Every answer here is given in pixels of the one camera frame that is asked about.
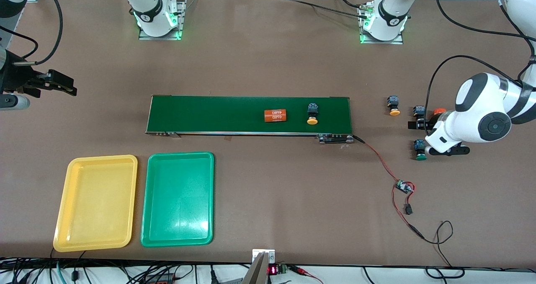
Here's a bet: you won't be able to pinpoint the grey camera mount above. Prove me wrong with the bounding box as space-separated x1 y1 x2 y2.
242 249 276 284

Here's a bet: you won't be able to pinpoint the green conveyor belt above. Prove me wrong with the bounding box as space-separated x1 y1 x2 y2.
145 95 353 144

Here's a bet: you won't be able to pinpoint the red and black wire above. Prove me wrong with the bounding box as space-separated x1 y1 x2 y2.
353 136 424 239

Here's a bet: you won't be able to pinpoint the thin black wire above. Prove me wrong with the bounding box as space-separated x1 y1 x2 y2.
421 220 454 268

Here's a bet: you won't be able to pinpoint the green plastic tray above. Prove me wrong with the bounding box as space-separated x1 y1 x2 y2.
141 152 215 248

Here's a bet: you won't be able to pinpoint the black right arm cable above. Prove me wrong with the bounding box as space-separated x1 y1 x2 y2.
0 0 64 65

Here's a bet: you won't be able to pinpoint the aluminium arm base plate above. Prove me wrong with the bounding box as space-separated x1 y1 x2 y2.
359 3 405 45
138 0 187 40

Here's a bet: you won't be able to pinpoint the yellow plastic tray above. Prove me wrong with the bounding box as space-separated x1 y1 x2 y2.
53 155 139 252

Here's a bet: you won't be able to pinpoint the red clip lead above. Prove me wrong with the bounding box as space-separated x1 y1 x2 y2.
291 265 324 284

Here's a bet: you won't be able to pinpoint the tangled black cables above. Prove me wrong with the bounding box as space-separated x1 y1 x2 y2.
0 257 252 284

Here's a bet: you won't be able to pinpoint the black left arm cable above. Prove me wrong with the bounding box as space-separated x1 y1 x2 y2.
425 0 536 134

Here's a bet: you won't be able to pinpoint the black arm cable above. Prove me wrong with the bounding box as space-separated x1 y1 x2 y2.
0 0 64 65
425 0 536 134

